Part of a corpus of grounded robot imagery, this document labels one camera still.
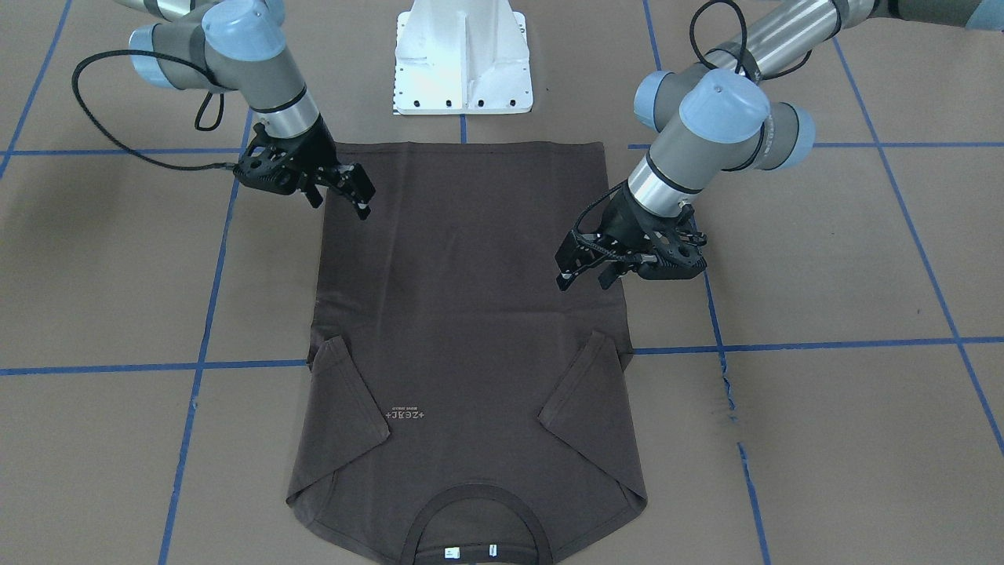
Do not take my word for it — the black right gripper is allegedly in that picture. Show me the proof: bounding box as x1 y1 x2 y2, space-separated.
235 118 377 221

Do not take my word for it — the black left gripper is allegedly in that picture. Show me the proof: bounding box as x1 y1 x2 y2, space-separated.
555 182 707 292

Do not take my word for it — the brown t-shirt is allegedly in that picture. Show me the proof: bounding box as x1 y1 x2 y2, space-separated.
286 142 648 564

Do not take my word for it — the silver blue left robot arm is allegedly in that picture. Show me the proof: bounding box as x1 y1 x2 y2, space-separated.
555 1 1002 290

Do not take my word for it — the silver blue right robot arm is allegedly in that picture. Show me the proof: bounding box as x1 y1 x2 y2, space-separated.
128 1 374 218

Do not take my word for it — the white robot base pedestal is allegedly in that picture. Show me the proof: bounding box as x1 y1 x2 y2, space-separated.
392 1 534 115

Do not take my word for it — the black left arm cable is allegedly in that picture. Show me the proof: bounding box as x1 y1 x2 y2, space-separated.
689 0 813 83

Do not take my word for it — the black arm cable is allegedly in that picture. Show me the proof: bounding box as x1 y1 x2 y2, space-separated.
72 49 244 172
689 0 813 83

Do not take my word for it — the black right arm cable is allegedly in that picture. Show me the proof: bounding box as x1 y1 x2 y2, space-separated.
72 49 244 172

